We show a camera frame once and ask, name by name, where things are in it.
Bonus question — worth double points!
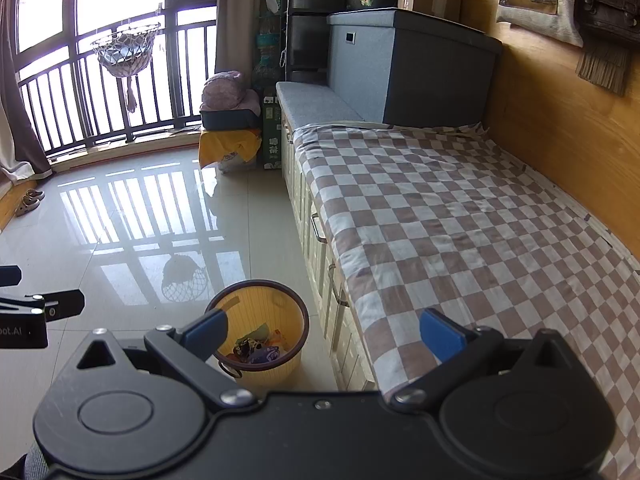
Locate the hanging green net bags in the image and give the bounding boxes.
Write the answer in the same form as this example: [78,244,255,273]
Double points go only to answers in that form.
[252,12,289,92]

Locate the person's grey clothing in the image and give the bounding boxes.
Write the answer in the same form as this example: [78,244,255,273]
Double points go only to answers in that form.
[0,437,51,480]

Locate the brown curtain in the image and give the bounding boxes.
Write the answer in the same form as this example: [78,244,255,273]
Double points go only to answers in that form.
[0,0,54,181]

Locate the brown fringed leather bag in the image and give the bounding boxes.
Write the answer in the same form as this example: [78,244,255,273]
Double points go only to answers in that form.
[575,0,640,97]

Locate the white printed bag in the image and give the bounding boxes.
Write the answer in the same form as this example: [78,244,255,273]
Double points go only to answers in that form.
[216,152,259,175]

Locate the white drawer cabinet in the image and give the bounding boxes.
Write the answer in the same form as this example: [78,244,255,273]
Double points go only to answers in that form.
[280,110,382,394]

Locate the metal drawer handle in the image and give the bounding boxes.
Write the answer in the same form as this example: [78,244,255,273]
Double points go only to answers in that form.
[309,212,329,244]
[327,262,350,308]

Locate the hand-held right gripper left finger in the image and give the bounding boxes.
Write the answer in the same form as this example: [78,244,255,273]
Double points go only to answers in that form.
[75,308,257,407]

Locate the dark balcony railing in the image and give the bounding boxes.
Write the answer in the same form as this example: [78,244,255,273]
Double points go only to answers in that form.
[17,7,221,159]

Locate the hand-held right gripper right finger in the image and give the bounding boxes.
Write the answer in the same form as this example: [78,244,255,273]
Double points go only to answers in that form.
[392,308,571,407]

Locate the yellow bin with purple rim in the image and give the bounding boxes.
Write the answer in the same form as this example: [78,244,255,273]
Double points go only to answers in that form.
[204,279,310,386]

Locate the black drawer tower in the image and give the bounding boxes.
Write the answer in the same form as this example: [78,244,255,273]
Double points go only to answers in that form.
[284,0,351,85]

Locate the dark grey storage box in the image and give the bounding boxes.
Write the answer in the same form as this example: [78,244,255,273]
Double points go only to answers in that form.
[326,7,504,129]

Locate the grey bench cushion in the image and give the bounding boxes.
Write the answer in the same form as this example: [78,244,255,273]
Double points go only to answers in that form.
[275,80,367,129]

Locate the pink cloth bundle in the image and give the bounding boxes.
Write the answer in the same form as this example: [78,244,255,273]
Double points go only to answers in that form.
[201,70,249,111]

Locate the light green packet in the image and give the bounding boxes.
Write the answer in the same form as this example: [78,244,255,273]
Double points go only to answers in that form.
[235,323,271,346]

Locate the green cardboard box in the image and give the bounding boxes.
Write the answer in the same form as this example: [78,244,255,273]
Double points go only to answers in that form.
[261,91,284,171]

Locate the yellow cloth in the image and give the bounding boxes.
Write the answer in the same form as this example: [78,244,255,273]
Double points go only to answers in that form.
[198,127,264,170]

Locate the brown white checkered blanket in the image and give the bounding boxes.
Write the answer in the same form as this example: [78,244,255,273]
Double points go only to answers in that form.
[292,122,640,480]

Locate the beige curtain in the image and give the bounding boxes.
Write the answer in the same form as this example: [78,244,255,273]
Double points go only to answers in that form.
[214,0,264,79]

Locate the hanging net basket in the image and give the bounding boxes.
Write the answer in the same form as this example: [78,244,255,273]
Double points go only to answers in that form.
[90,22,162,114]

